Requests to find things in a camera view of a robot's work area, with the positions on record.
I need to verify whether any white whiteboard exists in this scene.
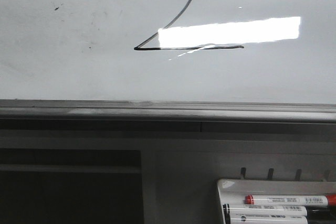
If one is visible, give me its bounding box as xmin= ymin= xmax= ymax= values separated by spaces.
xmin=1 ymin=0 xmax=335 ymax=104

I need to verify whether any black-capped whiteboard marker upper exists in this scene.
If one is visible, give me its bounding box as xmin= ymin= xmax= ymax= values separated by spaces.
xmin=223 ymin=204 xmax=308 ymax=216

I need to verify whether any black-capped whiteboard marker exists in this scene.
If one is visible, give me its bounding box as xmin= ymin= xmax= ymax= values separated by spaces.
xmin=225 ymin=215 xmax=308 ymax=224
xmin=223 ymin=204 xmax=308 ymax=216

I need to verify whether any black-capped whiteboard marker lower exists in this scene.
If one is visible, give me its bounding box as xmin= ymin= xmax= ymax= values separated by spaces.
xmin=225 ymin=215 xmax=308 ymax=224

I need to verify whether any red-capped whiteboard marker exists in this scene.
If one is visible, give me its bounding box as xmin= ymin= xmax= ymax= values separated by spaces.
xmin=245 ymin=194 xmax=335 ymax=207

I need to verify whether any white marker tray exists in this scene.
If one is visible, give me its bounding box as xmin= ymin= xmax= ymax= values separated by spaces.
xmin=217 ymin=179 xmax=335 ymax=223

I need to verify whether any grey whiteboard ledge rail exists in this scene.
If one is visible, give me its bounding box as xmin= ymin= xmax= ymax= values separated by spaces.
xmin=1 ymin=99 xmax=335 ymax=124

